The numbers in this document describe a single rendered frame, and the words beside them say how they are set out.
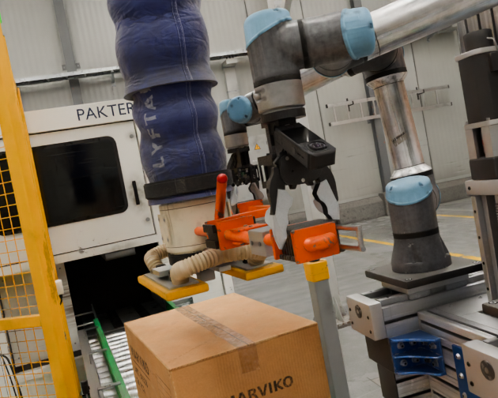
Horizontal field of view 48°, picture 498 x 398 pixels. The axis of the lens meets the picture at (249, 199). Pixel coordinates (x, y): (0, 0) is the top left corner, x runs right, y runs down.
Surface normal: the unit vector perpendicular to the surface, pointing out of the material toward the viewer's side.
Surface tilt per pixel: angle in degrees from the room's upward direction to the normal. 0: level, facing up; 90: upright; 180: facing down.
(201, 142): 75
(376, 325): 90
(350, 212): 90
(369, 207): 90
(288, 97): 90
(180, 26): 80
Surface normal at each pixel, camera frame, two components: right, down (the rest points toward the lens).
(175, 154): -0.07, -0.19
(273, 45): -0.10, 0.07
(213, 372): 0.39, -0.03
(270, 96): -0.44, 0.12
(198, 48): 0.88, 0.04
